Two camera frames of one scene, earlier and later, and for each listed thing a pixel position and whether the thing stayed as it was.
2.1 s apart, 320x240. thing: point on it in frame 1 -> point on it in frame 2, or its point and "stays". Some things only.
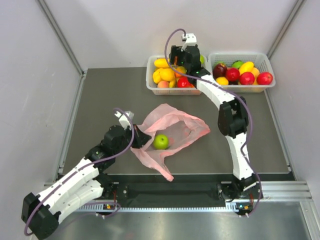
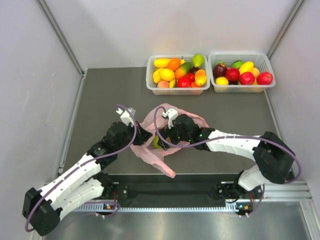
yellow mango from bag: (161, 63) stays
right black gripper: (176, 51) -> (166, 132)
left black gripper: (141, 138) stays
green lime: (237, 64) stays
